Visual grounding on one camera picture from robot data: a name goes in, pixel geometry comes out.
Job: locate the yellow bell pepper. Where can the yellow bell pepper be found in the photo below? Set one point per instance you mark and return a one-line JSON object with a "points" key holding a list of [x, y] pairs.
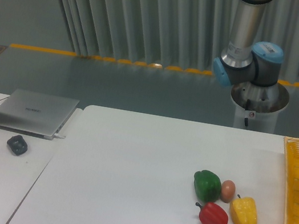
{"points": [[243, 210]]}

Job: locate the green bell pepper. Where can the green bell pepper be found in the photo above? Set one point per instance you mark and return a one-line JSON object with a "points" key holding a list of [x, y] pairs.
{"points": [[207, 186]]}

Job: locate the grey pleated curtain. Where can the grey pleated curtain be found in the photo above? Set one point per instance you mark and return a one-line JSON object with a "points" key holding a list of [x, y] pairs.
{"points": [[180, 33]]}

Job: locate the red bell pepper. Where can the red bell pepper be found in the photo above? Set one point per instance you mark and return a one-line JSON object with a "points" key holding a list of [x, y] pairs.
{"points": [[212, 213]]}

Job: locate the brown egg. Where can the brown egg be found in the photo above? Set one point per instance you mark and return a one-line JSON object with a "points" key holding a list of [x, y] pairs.
{"points": [[228, 190]]}

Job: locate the silver laptop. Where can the silver laptop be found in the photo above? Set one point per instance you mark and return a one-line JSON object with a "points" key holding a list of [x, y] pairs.
{"points": [[36, 114]]}

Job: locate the small black case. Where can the small black case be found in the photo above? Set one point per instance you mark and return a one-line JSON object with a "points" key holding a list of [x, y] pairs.
{"points": [[17, 145]]}

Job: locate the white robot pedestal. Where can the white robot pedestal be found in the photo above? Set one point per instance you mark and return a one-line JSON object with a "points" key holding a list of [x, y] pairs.
{"points": [[257, 108]]}

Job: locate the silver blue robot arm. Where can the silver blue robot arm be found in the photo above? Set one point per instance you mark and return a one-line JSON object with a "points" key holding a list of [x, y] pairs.
{"points": [[263, 47]]}

